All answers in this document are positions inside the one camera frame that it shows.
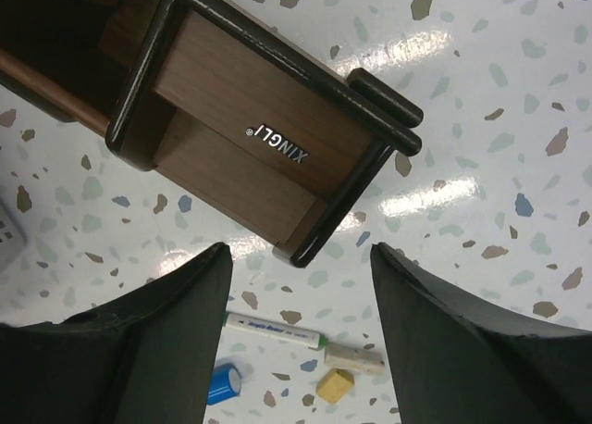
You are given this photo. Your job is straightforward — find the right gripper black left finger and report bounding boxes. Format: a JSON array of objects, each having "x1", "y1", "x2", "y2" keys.
[{"x1": 1, "y1": 243, "x2": 233, "y2": 423}]

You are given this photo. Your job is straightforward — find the yellow square eraser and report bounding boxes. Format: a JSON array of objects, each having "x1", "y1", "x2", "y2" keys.
[{"x1": 315, "y1": 368, "x2": 355, "y2": 405}]

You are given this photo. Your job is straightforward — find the white plastic basket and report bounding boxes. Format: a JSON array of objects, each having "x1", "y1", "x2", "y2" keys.
[{"x1": 0, "y1": 200, "x2": 27, "y2": 272}]

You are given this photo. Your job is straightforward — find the beige long eraser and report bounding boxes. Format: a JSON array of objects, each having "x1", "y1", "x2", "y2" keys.
[{"x1": 324, "y1": 343, "x2": 386, "y2": 376}]

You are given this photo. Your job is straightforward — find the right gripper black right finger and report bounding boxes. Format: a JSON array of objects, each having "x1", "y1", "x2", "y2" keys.
[{"x1": 371, "y1": 243, "x2": 591, "y2": 423}]

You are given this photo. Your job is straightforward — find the white marker green cap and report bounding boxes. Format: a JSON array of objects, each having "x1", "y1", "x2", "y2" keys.
[{"x1": 223, "y1": 312, "x2": 329, "y2": 351}]

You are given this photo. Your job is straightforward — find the brown wooden desk organizer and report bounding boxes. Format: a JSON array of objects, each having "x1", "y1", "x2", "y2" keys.
[{"x1": 1, "y1": 0, "x2": 423, "y2": 268}]

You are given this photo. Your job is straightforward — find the blue cylindrical battery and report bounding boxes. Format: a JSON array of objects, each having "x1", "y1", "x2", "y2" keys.
[{"x1": 207, "y1": 363, "x2": 242, "y2": 405}]

